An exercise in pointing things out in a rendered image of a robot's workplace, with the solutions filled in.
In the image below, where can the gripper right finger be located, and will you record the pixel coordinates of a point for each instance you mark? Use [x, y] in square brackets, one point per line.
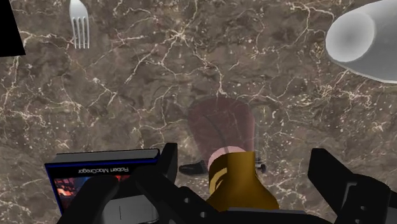
[356, 195]

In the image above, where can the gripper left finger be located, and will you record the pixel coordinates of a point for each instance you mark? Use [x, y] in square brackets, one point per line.
[161, 195]

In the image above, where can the small black flat object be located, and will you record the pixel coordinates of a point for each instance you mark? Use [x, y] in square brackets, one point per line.
[193, 168]

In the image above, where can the book with blue border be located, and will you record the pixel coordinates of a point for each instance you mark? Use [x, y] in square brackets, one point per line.
[93, 160]

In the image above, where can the dark red bottle gold neck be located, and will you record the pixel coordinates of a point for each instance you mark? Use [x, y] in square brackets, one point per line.
[237, 183]

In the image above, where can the silver fork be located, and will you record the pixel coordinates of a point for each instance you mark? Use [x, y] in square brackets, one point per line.
[79, 18]

